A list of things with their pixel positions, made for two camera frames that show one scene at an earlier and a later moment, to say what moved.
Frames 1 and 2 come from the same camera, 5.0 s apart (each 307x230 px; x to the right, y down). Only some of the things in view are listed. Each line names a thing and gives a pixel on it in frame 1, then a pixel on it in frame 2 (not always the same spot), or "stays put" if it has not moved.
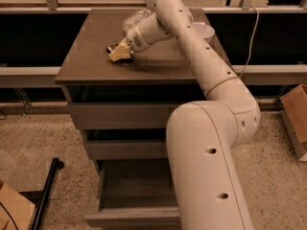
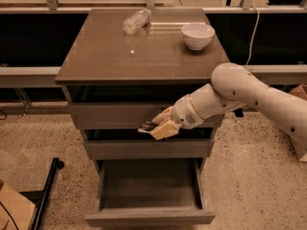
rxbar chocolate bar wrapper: x=119 y=60 → x=148 y=126
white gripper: x=138 y=42 → x=184 y=112
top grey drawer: x=122 y=115 stays put
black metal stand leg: x=38 y=197 stays put
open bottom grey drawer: x=134 y=193 stays put
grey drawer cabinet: x=125 y=108 stays put
